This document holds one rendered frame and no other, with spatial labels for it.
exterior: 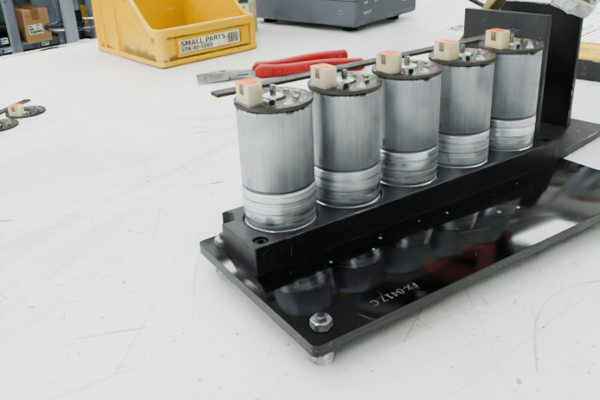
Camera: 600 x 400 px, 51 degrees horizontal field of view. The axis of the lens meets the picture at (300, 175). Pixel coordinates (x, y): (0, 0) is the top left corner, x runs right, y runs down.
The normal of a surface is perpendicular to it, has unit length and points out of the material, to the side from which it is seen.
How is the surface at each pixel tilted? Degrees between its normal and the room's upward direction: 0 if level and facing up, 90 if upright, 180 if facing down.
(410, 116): 90
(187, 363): 0
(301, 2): 90
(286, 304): 0
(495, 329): 0
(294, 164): 90
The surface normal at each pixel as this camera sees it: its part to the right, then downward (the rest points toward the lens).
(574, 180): -0.04, -0.92
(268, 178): -0.24, 0.39
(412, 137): 0.02, 0.39
